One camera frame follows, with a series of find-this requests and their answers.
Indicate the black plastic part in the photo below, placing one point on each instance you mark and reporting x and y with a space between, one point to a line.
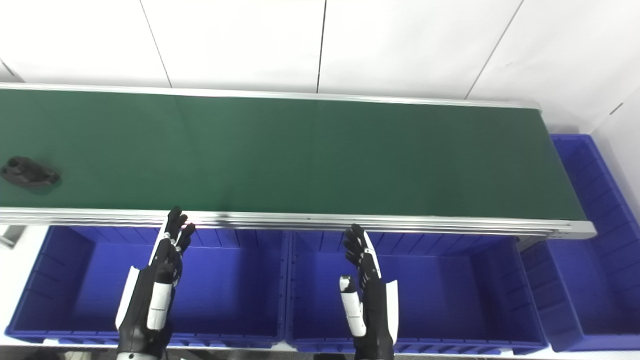
27 172

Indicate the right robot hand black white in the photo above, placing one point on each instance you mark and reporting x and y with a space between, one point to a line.
375 310

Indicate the blue plastic bin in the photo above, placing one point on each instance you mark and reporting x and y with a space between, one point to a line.
450 295
595 280
230 290

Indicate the aluminium conveyor support leg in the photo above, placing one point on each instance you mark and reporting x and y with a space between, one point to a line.
10 236

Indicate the green conveyor belt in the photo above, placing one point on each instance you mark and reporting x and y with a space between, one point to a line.
400 225
310 155

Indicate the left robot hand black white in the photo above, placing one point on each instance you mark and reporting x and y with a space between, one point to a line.
145 300

